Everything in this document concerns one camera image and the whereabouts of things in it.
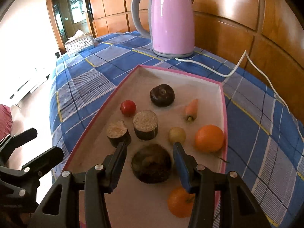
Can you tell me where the small yellow round fruit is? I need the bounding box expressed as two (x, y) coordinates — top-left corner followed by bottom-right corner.
(168, 127), (186, 144)

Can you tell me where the orange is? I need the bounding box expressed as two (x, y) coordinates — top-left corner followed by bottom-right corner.
(167, 186), (196, 218)
(195, 125), (225, 153)

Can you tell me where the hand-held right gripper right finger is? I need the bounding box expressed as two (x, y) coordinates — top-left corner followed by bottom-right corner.
(173, 142), (271, 228)

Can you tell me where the patterned tissue box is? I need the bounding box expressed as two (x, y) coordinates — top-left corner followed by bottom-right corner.
(65, 30), (94, 55)

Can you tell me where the brown rough round fruit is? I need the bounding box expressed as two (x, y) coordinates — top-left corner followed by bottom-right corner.
(131, 144), (172, 184)

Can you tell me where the small carrot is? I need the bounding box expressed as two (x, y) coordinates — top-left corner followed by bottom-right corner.
(185, 98), (199, 122)

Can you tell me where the pink-edged white tray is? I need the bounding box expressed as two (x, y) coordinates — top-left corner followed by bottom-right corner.
(62, 65), (227, 228)

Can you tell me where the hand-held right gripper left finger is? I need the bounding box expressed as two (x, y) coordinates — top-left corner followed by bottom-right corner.
(28, 142), (127, 228)

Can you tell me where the wooden panel wardrobe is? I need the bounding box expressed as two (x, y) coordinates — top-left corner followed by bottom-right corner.
(87, 0), (304, 119)

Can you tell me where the blue plaid cloth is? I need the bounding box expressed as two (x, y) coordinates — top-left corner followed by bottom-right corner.
(49, 31), (304, 228)

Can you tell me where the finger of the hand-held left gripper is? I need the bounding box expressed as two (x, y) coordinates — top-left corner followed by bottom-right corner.
(21, 146), (64, 183)
(0, 128), (38, 158)

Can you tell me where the pink electric kettle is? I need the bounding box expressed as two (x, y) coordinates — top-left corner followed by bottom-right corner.
(132, 0), (196, 58)

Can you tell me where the small tomato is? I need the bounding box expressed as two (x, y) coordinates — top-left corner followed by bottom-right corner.
(120, 100), (137, 117)

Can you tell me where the dark purple round fruit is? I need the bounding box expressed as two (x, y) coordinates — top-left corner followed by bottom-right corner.
(150, 84), (175, 107)

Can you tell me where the white kettle power cord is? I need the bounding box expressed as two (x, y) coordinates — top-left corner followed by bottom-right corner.
(174, 50), (304, 138)

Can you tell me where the wooden door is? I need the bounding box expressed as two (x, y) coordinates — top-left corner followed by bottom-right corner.
(50, 0), (89, 53)

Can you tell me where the dark red cloth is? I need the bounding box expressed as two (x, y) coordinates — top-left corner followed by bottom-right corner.
(0, 104), (13, 143)

